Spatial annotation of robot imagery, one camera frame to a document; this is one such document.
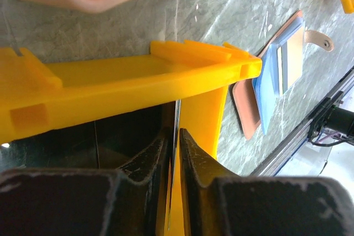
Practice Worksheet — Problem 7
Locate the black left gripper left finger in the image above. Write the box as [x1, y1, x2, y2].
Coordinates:
[1, 128, 171, 235]

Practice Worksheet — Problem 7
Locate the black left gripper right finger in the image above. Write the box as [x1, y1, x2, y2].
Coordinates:
[179, 129, 353, 235]

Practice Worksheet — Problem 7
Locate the black card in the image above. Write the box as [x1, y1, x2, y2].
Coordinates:
[167, 99, 181, 230]

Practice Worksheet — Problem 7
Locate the pink leather card holder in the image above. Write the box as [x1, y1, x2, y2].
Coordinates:
[232, 11, 334, 140]

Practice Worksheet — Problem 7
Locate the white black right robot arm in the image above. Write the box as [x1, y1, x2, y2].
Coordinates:
[308, 107, 353, 148]

